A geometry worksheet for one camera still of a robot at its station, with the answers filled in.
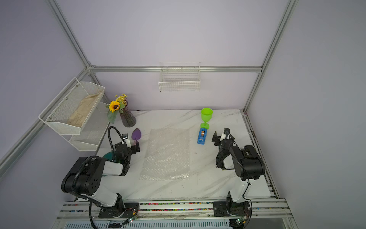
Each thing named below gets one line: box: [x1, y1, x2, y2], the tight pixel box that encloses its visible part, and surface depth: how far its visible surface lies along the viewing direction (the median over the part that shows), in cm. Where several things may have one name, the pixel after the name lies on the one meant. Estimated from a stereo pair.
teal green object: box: [103, 151, 114, 161], surface depth 96 cm
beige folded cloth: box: [67, 92, 102, 127], surface depth 81 cm
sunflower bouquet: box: [105, 93, 128, 124], surface depth 92 cm
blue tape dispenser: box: [197, 127, 208, 145], surface depth 103 cm
